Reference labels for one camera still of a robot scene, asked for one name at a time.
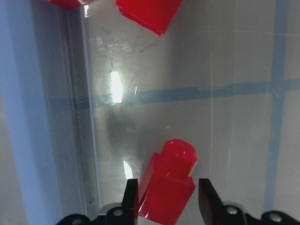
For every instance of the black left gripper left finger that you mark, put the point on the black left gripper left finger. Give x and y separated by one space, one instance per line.
125 214

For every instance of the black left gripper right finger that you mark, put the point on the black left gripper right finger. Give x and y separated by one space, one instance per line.
215 212

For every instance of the red block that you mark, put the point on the red block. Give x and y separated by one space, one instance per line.
167 184
69 4
154 15

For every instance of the red block in box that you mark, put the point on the red block in box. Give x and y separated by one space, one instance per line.
154 15
69 4

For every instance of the clear plastic storage box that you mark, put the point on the clear plastic storage box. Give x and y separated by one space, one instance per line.
88 96

